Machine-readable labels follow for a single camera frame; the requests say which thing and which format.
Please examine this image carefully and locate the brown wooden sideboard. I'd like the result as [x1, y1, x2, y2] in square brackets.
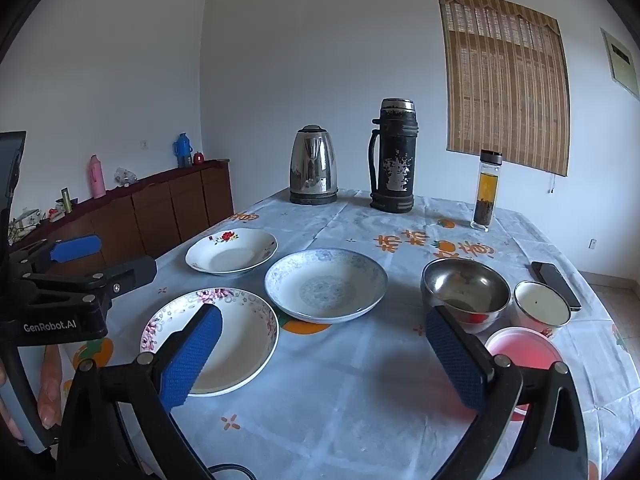
[7, 159, 235, 281]

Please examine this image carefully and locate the worn black thermos flask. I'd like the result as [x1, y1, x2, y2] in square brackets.
[368, 98, 418, 214]

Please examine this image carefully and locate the white enamel bowl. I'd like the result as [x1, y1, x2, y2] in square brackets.
[512, 280, 572, 338]

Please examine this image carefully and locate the person's left hand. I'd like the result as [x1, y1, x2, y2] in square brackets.
[40, 344, 65, 430]

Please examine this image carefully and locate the pink thermos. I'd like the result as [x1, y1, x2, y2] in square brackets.
[89, 154, 107, 199]

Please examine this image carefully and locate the black cable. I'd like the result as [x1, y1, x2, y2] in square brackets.
[207, 464, 261, 480]

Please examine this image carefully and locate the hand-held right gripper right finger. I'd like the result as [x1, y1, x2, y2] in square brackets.
[425, 305, 588, 480]

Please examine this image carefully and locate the stainless steel bowl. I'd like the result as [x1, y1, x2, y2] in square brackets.
[421, 258, 512, 334]

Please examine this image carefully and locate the blue patterned plate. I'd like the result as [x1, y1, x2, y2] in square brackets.
[264, 248, 389, 324]

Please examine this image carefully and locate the framed wall notice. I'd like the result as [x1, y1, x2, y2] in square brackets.
[600, 27, 640, 101]

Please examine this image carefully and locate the clear tea bottle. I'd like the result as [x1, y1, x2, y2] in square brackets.
[471, 149, 503, 232]

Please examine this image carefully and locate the blue thermos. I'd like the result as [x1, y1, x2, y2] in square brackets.
[173, 132, 194, 169]

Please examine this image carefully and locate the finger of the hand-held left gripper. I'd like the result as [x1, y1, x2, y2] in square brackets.
[10, 234, 104, 273]
[20, 255, 158, 311]

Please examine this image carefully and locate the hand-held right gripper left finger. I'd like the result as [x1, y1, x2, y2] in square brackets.
[57, 304, 223, 480]

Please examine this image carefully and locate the printed white tablecloth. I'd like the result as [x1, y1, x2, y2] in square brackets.
[65, 190, 640, 480]

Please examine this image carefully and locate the stainless steel electric kettle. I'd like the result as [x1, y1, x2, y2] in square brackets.
[289, 124, 340, 206]

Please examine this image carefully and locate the bamboo window blind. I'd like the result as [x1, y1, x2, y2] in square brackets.
[436, 0, 572, 178]

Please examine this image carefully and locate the black smartphone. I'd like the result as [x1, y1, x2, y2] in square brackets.
[531, 261, 582, 312]

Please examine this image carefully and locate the pink plastic bowl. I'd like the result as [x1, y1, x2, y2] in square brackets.
[484, 326, 565, 421]

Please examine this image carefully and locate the white plate with red flowers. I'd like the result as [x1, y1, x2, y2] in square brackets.
[185, 228, 279, 276]

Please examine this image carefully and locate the pink floral rimmed plate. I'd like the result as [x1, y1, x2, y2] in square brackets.
[140, 287, 279, 397]

